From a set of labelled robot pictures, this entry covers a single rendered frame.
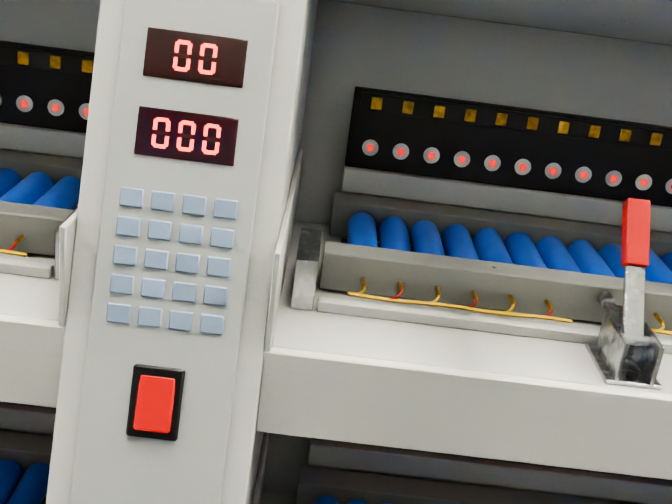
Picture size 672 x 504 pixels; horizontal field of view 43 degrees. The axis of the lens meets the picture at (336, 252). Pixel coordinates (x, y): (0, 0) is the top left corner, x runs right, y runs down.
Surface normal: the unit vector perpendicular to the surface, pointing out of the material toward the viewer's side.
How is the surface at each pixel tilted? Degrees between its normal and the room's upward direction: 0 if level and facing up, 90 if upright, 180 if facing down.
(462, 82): 90
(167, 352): 90
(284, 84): 90
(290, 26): 90
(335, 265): 108
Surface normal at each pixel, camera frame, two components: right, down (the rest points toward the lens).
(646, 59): 0.02, 0.06
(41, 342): -0.02, 0.36
